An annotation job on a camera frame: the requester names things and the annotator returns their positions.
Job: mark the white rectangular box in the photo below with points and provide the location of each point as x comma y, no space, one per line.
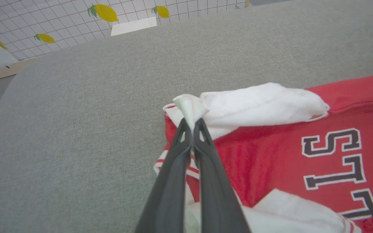
134,26

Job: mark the grey fabric mat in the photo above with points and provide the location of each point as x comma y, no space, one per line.
92,113

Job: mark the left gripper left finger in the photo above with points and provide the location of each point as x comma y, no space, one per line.
170,194

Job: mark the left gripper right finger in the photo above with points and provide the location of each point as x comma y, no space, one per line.
215,194

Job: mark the red and white jersey shirt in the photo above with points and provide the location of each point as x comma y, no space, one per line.
270,155

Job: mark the lemon print grid cloth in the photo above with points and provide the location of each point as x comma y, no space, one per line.
66,22

